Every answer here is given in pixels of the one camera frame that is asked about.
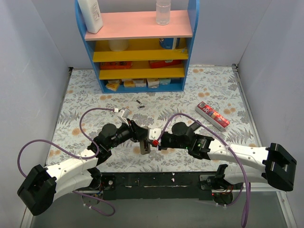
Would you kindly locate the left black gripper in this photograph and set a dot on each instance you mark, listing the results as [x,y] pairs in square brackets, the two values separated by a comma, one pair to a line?
[132,128]

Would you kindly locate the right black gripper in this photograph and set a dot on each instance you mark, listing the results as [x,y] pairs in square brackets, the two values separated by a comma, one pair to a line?
[162,139]

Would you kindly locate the white air conditioner remote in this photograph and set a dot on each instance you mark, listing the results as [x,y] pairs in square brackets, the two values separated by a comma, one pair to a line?
[144,147]

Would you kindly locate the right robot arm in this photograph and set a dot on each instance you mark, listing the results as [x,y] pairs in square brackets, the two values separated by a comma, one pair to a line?
[273,165]

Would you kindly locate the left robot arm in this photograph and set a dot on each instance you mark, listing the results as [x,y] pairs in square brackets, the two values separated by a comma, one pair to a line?
[43,185]

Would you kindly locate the black TV remote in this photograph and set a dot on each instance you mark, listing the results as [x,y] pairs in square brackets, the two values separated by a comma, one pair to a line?
[196,125]

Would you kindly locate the yellow white small box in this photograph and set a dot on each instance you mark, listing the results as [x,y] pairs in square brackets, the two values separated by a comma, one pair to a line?
[129,84]

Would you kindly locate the white orange small carton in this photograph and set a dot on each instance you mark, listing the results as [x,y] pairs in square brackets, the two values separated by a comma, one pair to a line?
[153,83]

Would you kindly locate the red toothpaste box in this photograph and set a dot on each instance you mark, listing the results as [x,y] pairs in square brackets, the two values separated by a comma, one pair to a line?
[212,116]

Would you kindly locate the yellow red small box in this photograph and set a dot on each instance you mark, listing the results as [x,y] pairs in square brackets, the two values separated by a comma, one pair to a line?
[113,85]

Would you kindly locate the teal white small box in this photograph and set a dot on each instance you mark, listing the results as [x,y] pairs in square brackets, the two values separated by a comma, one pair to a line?
[165,81]

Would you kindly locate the floral patterned table mat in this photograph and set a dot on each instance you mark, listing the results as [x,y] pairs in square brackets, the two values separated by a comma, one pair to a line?
[86,109]

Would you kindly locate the red orange box right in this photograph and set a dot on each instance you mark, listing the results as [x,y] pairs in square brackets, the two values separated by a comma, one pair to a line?
[163,63]

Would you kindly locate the orange box left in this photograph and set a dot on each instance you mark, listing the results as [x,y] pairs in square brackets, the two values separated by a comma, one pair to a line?
[116,65]

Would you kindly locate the blue wooden shelf unit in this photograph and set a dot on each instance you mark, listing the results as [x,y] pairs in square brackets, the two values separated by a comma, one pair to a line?
[143,33]

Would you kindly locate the white cylindrical container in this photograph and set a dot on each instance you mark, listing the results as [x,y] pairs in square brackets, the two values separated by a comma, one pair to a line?
[118,45]

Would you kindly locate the blue white round container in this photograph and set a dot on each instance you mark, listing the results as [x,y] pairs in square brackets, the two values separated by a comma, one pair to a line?
[169,43]

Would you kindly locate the clear plastic water bottle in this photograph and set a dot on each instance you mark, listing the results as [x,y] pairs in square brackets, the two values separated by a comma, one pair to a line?
[163,9]

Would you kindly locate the white plastic bottle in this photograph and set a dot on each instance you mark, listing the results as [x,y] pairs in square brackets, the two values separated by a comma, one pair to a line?
[92,15]

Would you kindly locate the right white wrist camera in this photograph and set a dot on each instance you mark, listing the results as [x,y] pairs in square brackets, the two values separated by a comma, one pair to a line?
[153,136]

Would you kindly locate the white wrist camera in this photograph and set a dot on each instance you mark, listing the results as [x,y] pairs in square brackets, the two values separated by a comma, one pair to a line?
[122,114]
[153,136]

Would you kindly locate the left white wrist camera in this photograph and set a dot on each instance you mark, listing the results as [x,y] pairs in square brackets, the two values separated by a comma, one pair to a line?
[122,114]

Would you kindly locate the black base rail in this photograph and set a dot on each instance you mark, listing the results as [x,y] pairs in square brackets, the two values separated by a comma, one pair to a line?
[202,185]

